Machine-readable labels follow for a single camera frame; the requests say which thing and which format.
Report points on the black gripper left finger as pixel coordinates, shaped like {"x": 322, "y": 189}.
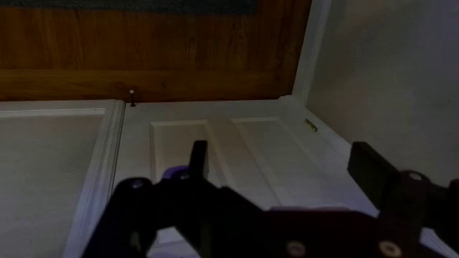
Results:
{"x": 217, "y": 223}

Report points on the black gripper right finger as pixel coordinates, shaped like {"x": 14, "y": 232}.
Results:
{"x": 408, "y": 203}

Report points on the white panelled door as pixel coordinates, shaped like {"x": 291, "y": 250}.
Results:
{"x": 260, "y": 149}

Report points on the brass door hinge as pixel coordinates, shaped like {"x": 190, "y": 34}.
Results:
{"x": 312, "y": 126}

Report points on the door stop on floor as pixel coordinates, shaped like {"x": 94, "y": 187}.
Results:
{"x": 133, "y": 98}

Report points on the white closet door panel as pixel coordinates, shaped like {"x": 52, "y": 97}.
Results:
{"x": 57, "y": 174}

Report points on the white door frame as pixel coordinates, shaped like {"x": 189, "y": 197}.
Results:
{"x": 312, "y": 44}

